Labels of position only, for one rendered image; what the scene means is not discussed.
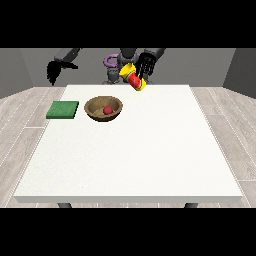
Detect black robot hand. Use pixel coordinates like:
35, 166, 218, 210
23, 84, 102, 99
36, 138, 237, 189
134, 51, 157, 83
46, 59, 79, 87

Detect yellow cup with melon print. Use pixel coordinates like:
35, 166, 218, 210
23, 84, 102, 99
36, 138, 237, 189
119, 63, 147, 92

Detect green square pad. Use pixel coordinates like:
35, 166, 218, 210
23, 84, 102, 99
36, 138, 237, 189
45, 100, 80, 120

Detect brown wooden bowl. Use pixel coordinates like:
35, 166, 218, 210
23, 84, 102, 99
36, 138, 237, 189
83, 95, 124, 123

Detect grey robot trunk purple rings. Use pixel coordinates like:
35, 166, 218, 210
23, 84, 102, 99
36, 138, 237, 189
102, 48, 155, 86

